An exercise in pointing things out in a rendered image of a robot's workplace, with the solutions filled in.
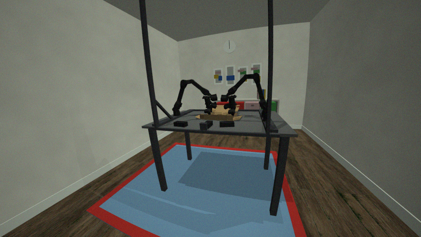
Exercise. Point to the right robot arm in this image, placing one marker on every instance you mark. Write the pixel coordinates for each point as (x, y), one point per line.
(231, 99)

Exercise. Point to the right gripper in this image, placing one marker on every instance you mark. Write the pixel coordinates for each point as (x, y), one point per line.
(232, 108)

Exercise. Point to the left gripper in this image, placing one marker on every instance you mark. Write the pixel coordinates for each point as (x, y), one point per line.
(208, 110)

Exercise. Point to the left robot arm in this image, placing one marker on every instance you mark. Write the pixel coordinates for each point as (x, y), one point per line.
(208, 98)

